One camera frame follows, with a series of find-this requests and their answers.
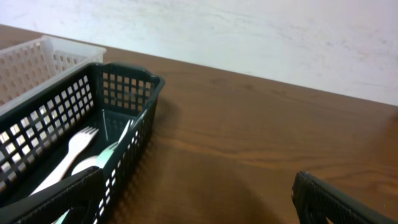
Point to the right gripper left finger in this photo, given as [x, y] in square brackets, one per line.
[79, 194]

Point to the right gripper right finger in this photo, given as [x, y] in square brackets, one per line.
[317, 202]

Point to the white plastic fork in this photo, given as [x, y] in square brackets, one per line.
[126, 128]
[104, 156]
[76, 145]

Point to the white plastic spoon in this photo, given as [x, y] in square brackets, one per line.
[84, 164]

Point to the black perforated plastic basket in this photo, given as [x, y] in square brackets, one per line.
[35, 134]

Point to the clear perforated plastic basket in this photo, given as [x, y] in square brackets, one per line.
[30, 67]

